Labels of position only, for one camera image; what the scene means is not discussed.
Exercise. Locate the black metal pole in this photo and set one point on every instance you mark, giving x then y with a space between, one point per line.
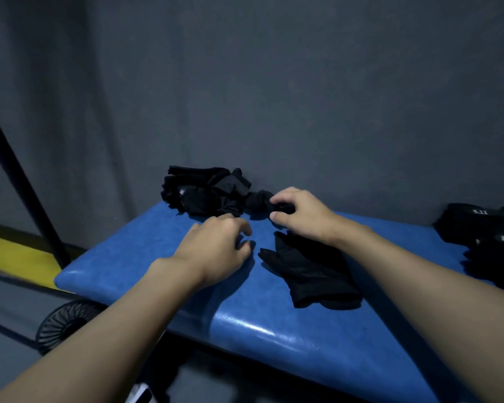
21 184

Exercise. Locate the person's left hand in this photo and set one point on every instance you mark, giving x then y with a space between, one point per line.
214 251

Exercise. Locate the white power bank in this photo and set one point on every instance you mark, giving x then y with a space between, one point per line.
138 394

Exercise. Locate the person's left forearm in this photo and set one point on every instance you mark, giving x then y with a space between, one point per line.
88 344

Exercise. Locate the person's right hand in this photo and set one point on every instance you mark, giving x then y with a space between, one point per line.
311 218

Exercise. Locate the yellow floor mat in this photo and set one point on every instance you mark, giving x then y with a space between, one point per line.
17 258

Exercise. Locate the pile of black gloves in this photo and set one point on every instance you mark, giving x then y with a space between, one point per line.
201 193

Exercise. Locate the person's right forearm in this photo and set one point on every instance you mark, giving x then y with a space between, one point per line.
437 314

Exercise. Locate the black floor fan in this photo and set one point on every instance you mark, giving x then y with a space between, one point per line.
63 323

